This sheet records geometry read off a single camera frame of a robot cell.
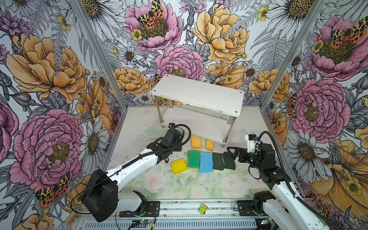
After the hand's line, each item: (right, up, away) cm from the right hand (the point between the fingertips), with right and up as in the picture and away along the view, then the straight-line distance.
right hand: (232, 153), depth 79 cm
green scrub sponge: (-21, -6, +10) cm, 24 cm away
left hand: (-31, +3, +6) cm, 32 cm away
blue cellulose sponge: (-13, -7, +9) cm, 17 cm away
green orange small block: (-17, -26, -6) cm, 32 cm away
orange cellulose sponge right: (-10, +1, +17) cm, 20 cm away
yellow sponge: (-30, -10, +9) cm, 33 cm away
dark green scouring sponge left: (-6, -7, +11) cm, 14 cm away
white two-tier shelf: (-17, +24, -4) cm, 29 cm away
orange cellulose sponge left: (-19, +3, +19) cm, 27 cm away
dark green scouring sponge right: (+1, -8, +10) cm, 13 cm away
